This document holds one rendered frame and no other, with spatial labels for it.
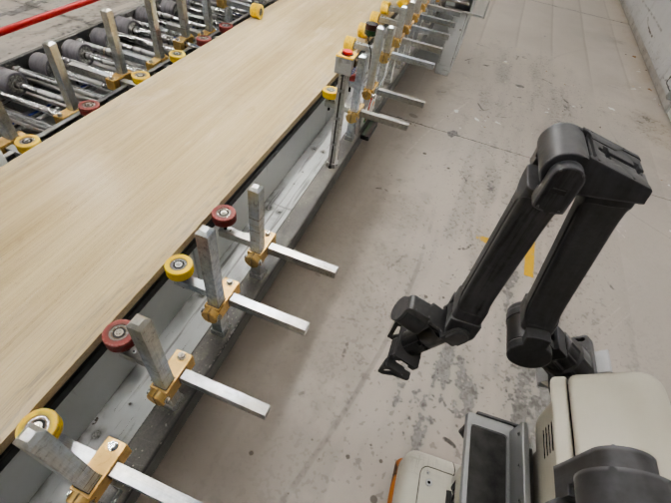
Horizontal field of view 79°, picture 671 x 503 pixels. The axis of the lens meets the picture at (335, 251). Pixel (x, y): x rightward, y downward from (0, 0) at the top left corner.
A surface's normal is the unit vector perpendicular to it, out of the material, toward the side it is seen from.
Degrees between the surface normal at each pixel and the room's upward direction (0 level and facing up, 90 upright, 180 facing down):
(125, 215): 0
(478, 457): 0
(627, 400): 43
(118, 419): 0
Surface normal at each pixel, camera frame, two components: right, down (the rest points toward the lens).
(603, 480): -0.71, -0.62
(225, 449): 0.12, -0.66
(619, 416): -0.55, -0.69
